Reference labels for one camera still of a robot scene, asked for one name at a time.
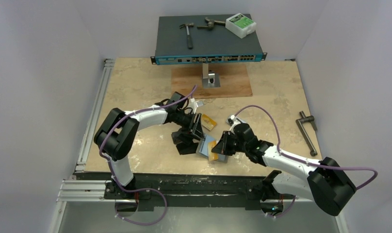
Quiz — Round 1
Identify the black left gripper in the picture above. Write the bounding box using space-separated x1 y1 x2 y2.
174 110 205 141

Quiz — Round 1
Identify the single orange credit card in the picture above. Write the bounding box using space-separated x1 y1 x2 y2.
207 140 220 162

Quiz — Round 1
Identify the grey card holder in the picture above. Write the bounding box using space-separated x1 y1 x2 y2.
196 134 228 163

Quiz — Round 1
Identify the black credit card stack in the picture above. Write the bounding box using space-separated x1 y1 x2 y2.
171 130 198 155

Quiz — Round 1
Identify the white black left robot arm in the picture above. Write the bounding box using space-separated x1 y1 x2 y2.
93 92 205 199

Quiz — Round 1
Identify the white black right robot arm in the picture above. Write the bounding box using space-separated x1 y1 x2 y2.
211 123 357 216

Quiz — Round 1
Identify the silver white credit card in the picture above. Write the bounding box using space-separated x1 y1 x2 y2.
226 115 246 126

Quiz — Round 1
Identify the grey metal stand base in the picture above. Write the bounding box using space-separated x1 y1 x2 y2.
202 63 221 88

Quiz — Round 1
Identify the brown wooden board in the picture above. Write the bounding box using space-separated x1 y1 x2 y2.
171 65 253 99

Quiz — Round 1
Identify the small hammer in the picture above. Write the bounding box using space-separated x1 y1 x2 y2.
179 23 194 50

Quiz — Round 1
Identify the dark metal clamp tool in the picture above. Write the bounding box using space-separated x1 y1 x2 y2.
196 17 226 31

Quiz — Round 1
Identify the white green plastic box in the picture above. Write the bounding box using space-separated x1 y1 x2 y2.
225 13 257 38

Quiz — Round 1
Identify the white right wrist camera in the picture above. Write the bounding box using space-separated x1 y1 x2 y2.
227 115 241 127

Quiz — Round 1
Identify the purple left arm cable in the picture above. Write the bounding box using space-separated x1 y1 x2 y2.
98 84 198 194

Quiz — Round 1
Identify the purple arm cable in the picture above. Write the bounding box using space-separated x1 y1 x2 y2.
233 105 378 191
98 84 198 194

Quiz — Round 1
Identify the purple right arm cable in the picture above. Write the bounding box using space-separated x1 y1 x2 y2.
233 105 378 191

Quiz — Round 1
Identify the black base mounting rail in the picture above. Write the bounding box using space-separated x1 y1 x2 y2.
77 172 293 215

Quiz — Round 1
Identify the metal crank handle tool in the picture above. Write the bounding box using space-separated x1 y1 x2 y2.
296 111 318 157

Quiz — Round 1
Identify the blue network switch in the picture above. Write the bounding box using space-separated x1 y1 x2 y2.
151 15 267 65

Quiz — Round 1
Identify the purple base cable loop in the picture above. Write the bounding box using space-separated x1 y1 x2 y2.
114 188 169 226

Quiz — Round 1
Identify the aluminium frame rail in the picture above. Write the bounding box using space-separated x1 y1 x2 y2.
48 58 115 233

